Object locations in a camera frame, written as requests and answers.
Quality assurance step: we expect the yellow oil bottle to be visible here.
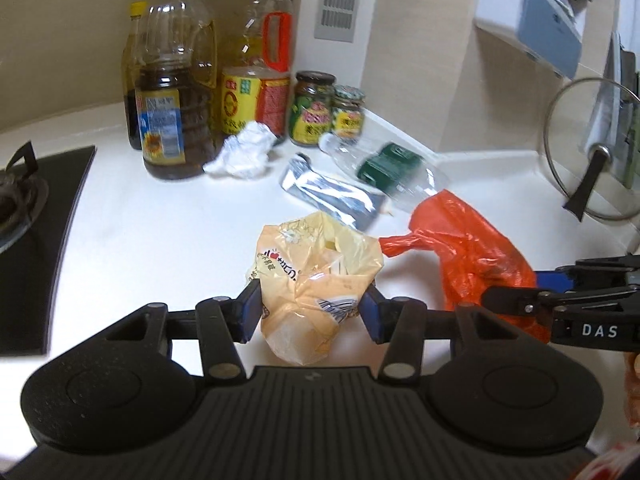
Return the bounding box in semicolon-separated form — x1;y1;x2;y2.
190;0;219;92

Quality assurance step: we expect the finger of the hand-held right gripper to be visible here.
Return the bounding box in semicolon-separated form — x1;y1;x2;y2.
531;255;640;291
480;284;637;319

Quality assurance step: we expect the dark oil bottle blue label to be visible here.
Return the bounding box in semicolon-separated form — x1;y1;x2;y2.
134;0;217;182

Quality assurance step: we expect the orange plastic bag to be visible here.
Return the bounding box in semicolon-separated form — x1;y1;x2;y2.
377;188;552;344

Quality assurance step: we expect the oil bottle orange handle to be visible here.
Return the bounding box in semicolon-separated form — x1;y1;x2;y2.
219;0;295;144

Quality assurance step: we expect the yellow printed plastic bag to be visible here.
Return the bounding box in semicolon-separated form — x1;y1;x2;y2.
244;210;386;367

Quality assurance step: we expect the large sauce jar dark lid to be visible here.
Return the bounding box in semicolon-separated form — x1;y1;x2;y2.
288;70;338;148

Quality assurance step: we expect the black gas stove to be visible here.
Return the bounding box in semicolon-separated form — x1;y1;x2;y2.
0;144;97;357

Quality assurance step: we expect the white paper towel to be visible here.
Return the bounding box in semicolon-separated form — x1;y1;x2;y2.
201;120;277;181

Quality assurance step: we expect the blue white wall appliance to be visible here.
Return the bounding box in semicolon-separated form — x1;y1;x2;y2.
474;0;599;79

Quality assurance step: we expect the dark sauce bottle yellow cap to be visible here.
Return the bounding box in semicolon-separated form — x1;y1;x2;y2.
121;1;152;152

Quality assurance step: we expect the white wall vent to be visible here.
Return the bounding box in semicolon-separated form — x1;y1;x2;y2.
314;0;364;42

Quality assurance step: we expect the glass pot lid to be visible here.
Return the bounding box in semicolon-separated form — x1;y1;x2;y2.
543;76;640;222

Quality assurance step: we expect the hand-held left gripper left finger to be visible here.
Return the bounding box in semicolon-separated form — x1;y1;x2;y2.
105;277;264;380

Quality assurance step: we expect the person's right hand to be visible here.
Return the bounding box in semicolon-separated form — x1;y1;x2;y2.
624;351;640;429

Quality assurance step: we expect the clear plastic bottle green label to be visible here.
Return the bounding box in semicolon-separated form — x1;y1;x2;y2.
319;133;452;212

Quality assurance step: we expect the grey cutting board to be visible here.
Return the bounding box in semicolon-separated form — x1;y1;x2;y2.
581;31;639;189

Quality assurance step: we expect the black stove burner grate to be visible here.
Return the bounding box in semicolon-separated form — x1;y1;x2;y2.
0;141;52;254

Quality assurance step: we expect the small sauce jar checked lid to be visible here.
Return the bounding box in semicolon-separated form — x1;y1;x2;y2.
329;84;367;141

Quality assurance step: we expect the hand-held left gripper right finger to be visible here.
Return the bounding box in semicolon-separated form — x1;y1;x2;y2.
360;284;517;379

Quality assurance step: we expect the silver foil pack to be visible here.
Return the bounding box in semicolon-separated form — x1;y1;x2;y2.
279;151;387;232

